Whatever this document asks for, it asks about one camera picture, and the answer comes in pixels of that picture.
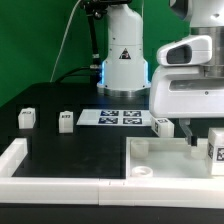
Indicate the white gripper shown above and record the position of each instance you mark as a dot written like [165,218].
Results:
[183,92]

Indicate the white square table top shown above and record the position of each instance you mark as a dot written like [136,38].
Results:
[165,158]

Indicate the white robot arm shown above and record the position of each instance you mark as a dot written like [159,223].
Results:
[125,71]

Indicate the white sheet with markers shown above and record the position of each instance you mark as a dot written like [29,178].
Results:
[107,117]

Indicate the white left fence piece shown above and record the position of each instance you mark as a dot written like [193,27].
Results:
[12,157]

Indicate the white front fence rail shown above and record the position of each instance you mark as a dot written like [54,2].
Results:
[168,192]

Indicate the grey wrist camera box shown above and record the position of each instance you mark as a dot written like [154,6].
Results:
[189,51]

